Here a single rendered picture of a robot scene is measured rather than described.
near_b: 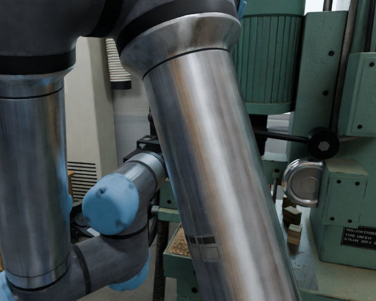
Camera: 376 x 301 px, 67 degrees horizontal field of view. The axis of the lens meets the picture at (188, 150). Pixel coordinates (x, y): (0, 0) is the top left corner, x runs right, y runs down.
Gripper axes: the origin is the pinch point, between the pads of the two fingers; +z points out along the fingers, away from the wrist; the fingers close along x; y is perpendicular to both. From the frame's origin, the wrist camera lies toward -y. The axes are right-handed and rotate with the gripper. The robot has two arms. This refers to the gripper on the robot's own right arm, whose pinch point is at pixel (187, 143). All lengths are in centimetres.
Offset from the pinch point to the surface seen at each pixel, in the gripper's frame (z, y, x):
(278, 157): 11.8, -22.7, 4.6
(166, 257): -18.3, -1.5, 19.8
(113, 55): 121, 88, -17
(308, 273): -4.0, -32.7, 27.4
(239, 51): 5.9, -10.0, -22.1
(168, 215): 2.7, 5.4, 23.3
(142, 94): 141, 75, 11
